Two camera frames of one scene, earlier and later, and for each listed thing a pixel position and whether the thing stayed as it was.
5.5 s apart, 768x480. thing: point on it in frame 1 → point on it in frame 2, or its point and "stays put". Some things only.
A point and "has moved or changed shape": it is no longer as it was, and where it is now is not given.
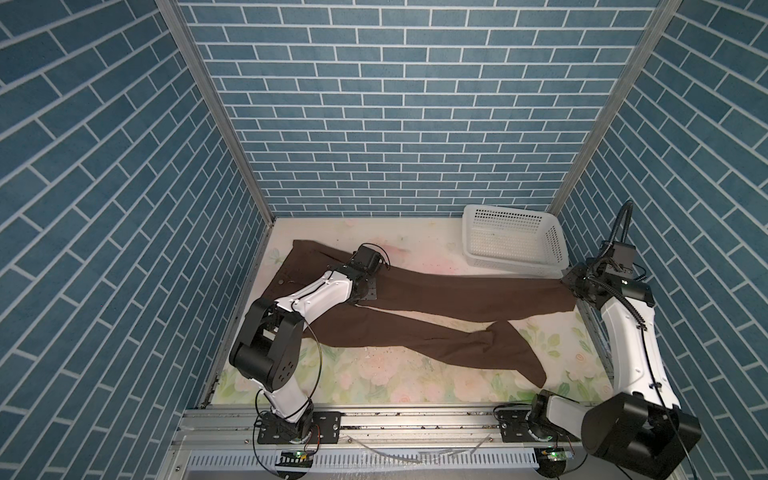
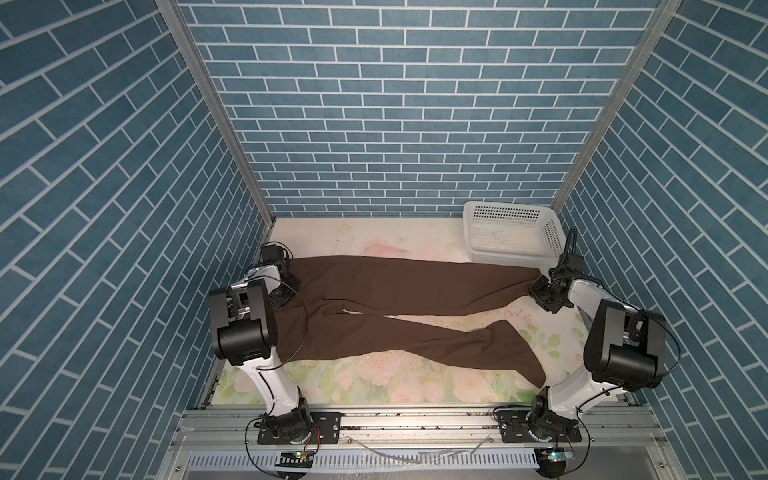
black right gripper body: [578, 279] → [543, 292]
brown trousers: [423, 311] has moved or changed shape
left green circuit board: [295, 458] stays put
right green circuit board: [551, 461] stays put
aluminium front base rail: [424, 444] stays put
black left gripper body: [369, 290] → [279, 297]
